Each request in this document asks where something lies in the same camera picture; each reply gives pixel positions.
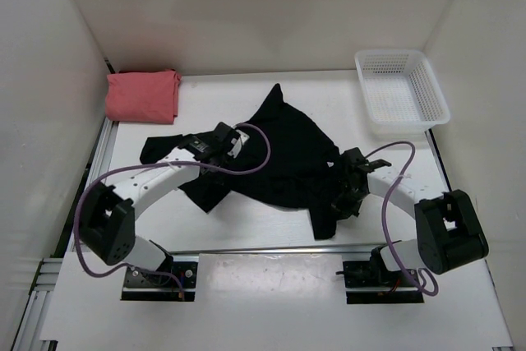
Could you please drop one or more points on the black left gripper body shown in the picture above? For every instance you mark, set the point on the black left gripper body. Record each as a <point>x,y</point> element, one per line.
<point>225,156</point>

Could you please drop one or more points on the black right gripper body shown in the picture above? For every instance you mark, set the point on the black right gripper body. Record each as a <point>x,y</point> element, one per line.
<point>348,200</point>

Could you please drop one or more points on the black t-shirt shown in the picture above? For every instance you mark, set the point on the black t-shirt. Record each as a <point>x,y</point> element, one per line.
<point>293,165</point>

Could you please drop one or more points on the pink t-shirt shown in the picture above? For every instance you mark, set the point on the pink t-shirt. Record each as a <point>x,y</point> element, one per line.
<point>143,97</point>

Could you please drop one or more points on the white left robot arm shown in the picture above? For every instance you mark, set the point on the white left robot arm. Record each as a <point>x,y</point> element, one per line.
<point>104,227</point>

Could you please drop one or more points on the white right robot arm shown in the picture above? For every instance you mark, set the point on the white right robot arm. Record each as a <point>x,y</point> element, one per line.
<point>448,232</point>

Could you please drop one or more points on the white plastic basket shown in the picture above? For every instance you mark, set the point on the white plastic basket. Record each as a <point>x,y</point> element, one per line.
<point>400,91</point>

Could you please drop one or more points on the aluminium table edge rail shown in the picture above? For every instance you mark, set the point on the aluminium table edge rail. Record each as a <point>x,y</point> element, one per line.
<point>287,249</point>

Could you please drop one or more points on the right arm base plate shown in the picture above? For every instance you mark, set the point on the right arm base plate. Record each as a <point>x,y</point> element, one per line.
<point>365,285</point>

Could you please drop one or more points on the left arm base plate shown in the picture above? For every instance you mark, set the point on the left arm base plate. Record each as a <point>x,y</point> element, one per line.
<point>140,287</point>

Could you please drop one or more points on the aluminium side frame rail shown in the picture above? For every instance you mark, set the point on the aluminium side frame rail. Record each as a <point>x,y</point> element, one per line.
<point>45,278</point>

